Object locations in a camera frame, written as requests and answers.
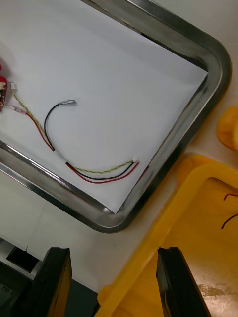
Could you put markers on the white sheet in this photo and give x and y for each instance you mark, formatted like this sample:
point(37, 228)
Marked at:
point(111, 74)

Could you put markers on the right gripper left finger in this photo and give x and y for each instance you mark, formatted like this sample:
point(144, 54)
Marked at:
point(47, 284)

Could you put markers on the yellow-orange plastic bin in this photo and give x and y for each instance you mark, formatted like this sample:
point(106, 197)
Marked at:
point(229, 128)
point(210, 252)

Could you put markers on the round red circuit board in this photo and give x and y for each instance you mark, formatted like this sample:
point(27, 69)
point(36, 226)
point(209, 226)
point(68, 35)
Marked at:
point(2, 94)

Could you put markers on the steel tray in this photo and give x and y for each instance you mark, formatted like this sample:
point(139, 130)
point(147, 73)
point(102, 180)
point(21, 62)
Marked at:
point(214, 64)

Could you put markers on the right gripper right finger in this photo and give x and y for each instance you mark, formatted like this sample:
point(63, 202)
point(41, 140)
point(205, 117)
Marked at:
point(178, 284)

